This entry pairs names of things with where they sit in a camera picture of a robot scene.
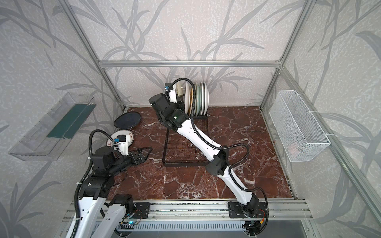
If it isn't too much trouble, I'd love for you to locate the black wire dish rack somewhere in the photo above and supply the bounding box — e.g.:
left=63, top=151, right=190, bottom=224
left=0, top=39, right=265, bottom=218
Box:
left=162, top=128, right=208, bottom=167

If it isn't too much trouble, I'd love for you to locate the white plate orange sunburst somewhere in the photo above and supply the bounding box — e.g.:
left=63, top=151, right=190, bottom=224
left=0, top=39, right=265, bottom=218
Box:
left=106, top=130, right=134, bottom=147
left=199, top=82, right=205, bottom=116

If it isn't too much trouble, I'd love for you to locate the white plate green clover emblem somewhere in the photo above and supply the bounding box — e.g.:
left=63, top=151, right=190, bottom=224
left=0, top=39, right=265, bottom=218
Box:
left=185, top=82, right=191, bottom=115

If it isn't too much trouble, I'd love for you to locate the orange woven round plate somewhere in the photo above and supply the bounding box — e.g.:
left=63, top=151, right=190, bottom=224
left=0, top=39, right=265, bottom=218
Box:
left=189, top=89, right=193, bottom=116

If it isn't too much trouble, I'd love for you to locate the black round plate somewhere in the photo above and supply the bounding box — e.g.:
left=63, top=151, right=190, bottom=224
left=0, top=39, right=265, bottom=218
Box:
left=114, top=112, right=142, bottom=130

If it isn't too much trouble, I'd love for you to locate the mint green flower plate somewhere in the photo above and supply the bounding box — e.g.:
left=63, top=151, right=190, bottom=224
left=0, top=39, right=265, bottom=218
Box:
left=195, top=82, right=202, bottom=116

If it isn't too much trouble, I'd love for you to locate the white plate green text rim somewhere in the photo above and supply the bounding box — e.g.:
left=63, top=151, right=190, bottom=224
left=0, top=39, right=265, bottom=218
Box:
left=204, top=83, right=209, bottom=116

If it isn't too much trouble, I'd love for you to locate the yellow woven round plate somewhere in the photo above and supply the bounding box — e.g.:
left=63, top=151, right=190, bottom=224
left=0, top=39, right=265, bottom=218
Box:
left=176, top=82, right=185, bottom=103

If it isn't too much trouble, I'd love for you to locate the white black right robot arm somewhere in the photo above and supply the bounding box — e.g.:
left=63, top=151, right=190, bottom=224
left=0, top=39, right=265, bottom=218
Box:
left=149, top=77, right=265, bottom=218

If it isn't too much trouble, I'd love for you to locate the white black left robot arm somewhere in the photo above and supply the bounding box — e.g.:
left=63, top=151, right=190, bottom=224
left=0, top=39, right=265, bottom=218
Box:
left=66, top=129, right=153, bottom=238

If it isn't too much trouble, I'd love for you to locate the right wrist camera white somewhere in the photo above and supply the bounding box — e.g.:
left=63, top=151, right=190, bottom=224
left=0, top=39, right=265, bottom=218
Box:
left=164, top=83, right=177, bottom=103

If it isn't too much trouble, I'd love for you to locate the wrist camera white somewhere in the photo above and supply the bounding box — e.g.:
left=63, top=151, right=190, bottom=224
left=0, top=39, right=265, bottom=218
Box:
left=164, top=83, right=177, bottom=103
left=113, top=134, right=131, bottom=156

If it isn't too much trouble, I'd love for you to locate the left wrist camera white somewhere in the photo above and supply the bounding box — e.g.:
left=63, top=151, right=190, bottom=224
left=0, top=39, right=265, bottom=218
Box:
left=113, top=134, right=131, bottom=156

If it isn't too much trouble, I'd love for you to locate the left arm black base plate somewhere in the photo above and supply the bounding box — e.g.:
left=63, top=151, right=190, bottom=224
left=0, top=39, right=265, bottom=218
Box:
left=131, top=202, right=151, bottom=219

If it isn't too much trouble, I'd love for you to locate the clear plastic wall bin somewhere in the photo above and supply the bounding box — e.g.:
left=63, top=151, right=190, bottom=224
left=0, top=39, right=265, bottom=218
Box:
left=9, top=93, right=96, bottom=161

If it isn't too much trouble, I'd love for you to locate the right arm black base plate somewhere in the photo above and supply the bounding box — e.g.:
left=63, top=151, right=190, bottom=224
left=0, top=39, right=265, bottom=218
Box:
left=227, top=201, right=268, bottom=219

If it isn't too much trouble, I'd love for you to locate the white wire mesh basket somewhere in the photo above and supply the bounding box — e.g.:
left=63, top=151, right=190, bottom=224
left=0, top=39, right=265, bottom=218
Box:
left=269, top=90, right=331, bottom=162

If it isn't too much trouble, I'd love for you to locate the aluminium frame rail base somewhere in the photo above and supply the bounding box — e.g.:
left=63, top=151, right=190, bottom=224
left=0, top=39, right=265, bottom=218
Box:
left=62, top=198, right=313, bottom=222

